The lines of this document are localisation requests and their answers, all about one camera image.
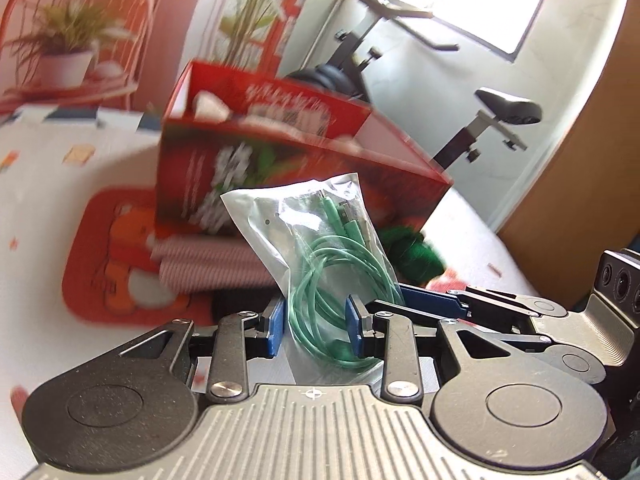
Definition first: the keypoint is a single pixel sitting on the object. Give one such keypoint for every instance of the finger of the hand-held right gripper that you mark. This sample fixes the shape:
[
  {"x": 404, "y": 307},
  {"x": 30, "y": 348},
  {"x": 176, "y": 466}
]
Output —
[
  {"x": 410, "y": 312},
  {"x": 430, "y": 297}
]

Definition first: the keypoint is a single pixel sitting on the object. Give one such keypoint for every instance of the green fluffy cloth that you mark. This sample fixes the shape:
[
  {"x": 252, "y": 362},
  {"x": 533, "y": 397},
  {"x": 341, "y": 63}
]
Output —
[{"x": 415, "y": 255}]

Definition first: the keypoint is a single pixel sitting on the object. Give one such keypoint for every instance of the red bear print mat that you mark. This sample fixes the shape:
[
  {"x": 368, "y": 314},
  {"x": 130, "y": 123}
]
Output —
[{"x": 110, "y": 255}]

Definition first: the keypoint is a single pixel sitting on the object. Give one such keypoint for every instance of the red cardboard box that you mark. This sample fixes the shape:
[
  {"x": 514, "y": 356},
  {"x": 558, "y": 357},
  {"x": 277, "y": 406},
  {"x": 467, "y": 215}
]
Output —
[{"x": 280, "y": 185}]

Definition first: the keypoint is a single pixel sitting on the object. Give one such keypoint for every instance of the window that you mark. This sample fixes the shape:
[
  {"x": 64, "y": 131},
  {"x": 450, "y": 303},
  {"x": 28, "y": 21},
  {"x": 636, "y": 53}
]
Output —
[{"x": 480, "y": 0}]

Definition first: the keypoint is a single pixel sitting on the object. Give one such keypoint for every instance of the wooden board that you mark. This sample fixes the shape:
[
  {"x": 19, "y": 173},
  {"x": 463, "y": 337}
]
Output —
[{"x": 590, "y": 160}]

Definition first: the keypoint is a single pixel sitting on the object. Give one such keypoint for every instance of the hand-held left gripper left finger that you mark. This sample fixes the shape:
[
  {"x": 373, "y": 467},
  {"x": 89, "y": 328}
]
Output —
[{"x": 274, "y": 332}]

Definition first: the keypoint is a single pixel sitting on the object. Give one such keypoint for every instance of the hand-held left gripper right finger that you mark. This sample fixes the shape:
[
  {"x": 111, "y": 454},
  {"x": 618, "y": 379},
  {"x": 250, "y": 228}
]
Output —
[{"x": 356, "y": 331}]

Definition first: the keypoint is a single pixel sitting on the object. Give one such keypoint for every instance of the pink striped cloth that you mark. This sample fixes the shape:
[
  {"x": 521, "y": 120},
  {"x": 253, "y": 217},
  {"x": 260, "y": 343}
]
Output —
[{"x": 210, "y": 265}]

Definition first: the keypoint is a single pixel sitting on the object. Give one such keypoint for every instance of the white soft item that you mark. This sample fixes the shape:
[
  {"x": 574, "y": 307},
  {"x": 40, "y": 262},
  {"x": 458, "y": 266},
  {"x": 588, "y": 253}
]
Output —
[{"x": 210, "y": 106}]

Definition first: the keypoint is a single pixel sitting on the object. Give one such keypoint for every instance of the wall poster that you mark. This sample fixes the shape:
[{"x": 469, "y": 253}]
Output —
[{"x": 100, "y": 35}]

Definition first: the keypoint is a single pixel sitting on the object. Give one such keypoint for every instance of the black exercise bike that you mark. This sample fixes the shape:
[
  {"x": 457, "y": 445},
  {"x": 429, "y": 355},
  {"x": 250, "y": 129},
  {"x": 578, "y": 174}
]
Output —
[{"x": 350, "y": 75}]

